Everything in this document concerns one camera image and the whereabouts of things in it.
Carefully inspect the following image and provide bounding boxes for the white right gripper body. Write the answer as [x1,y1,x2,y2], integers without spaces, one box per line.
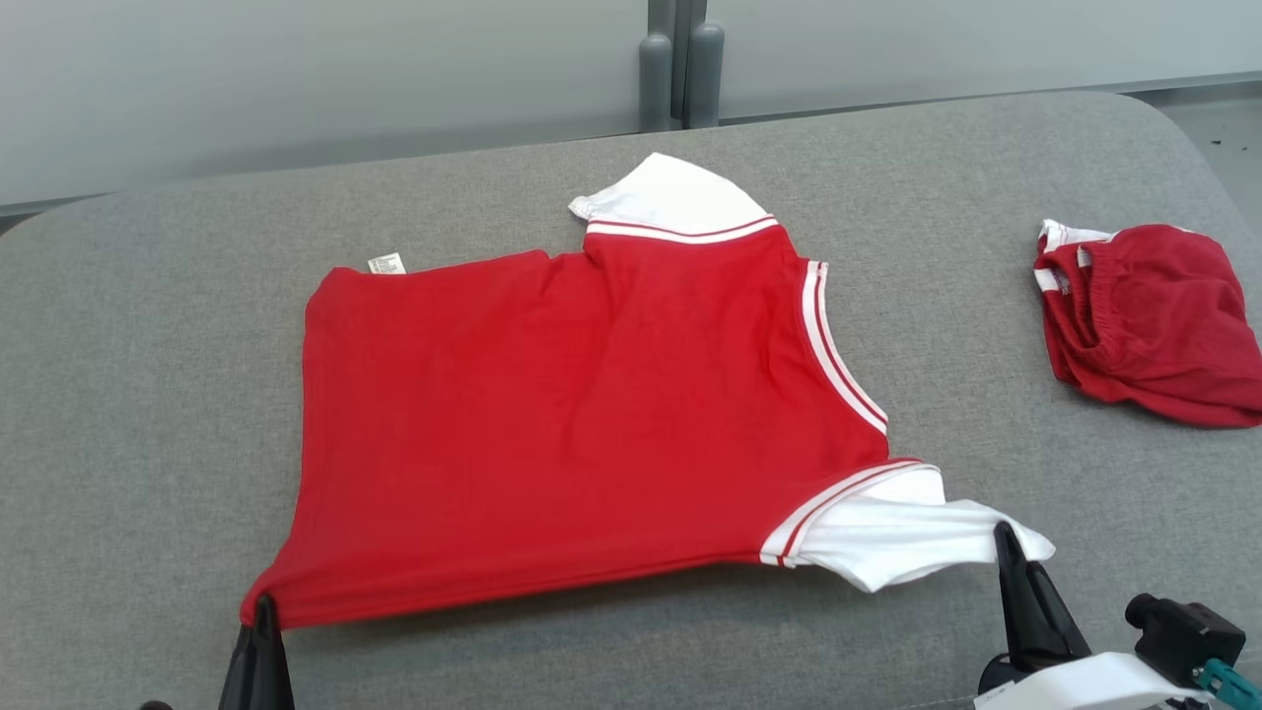
[974,651,1216,710]

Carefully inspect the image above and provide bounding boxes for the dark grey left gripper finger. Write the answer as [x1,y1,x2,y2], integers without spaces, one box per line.
[217,595,265,710]
[260,595,297,710]

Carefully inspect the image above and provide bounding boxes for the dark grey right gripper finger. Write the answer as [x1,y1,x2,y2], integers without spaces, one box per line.
[1025,557,1092,668]
[993,521,1048,674]

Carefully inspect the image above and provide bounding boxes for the red shorts with white stripe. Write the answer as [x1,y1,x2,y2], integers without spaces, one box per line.
[1032,219,1262,430]

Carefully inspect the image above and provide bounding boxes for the red jersey with white sleeves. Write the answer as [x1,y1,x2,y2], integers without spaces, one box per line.
[240,151,1056,632]

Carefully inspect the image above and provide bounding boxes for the teal cable connector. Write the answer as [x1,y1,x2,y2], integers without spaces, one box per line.
[1196,658,1262,708]

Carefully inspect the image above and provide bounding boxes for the upright grey metal double post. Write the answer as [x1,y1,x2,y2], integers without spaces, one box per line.
[639,0,727,132]

